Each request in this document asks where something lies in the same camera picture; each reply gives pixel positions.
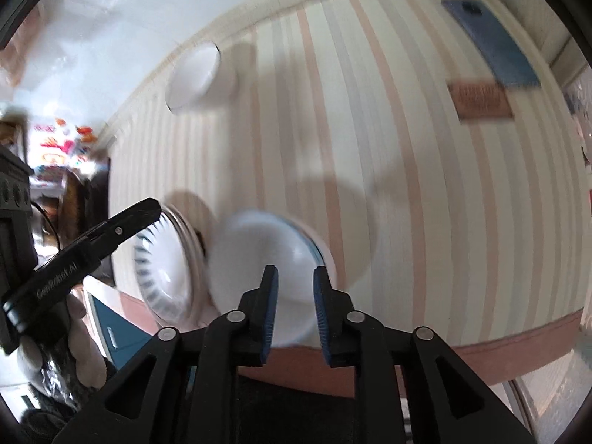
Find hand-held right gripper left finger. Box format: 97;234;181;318
51;265;279;444

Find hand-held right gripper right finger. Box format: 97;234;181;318
313;266;539;444

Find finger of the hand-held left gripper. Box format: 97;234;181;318
87;198;162;260

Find white plate with blue stripes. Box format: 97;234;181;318
133;210;195;320

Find white bowl with blue pattern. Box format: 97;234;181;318
207;209;345;347

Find large white plate grey flower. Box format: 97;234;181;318
159;201;209;329

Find person's left hand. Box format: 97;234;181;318
16;293;107;389

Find black gas stove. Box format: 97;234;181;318
88;157;114;283

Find striped cat counter mat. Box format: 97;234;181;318
108;0;583;398

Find blue smartphone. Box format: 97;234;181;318
441;0;542;88

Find dark wok with metal handle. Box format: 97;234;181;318
60;169;93;241

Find colourful wall stickers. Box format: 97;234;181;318
30;120;100;181

